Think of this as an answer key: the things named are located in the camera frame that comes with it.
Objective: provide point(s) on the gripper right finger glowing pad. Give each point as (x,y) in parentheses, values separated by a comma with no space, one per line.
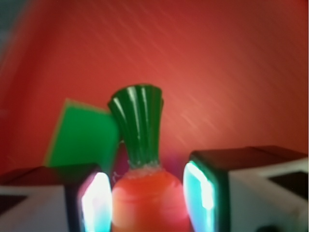
(249,189)

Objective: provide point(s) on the orange toy carrot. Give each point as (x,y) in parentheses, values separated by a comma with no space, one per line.
(147,198)

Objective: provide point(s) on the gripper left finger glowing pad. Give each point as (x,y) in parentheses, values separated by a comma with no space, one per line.
(74,198)

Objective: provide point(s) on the green rectangular block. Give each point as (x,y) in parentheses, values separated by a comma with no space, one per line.
(84,134)

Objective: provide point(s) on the red plastic tray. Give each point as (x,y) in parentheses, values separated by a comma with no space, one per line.
(233,72)

